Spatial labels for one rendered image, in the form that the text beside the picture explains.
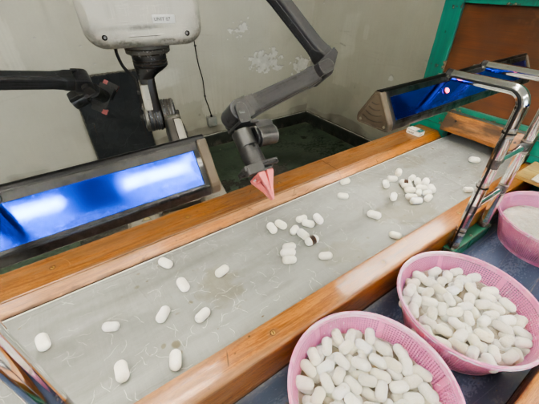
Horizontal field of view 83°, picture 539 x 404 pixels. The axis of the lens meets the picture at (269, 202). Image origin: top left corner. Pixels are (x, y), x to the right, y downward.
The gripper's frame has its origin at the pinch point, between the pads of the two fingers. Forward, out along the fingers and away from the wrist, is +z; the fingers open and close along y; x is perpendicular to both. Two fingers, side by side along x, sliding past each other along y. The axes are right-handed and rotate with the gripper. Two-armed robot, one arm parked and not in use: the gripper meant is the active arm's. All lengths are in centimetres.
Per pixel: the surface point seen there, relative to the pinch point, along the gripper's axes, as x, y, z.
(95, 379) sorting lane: -7, -48, 19
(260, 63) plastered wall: 138, 118, -139
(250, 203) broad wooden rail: 7.9, -2.8, -1.7
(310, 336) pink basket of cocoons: -17.5, -14.0, 29.2
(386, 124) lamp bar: -31.8, 12.3, 0.2
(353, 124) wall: 131, 176, -57
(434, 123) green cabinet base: 9, 90, -6
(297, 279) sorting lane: -7.9, -7.0, 20.7
